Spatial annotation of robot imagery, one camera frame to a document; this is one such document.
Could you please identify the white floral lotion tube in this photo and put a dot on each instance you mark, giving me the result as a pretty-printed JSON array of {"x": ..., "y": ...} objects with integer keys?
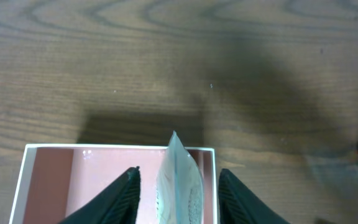
[{"x": 180, "y": 190}]

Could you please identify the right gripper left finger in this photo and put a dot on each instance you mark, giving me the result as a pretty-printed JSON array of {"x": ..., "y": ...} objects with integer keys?
[{"x": 117, "y": 204}]

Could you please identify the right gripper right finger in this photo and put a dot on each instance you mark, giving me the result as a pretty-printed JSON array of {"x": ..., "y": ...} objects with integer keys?
[{"x": 239, "y": 205}]

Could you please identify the white box with pink interior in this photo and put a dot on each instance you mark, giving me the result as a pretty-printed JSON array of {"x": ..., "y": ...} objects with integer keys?
[{"x": 55, "y": 180}]

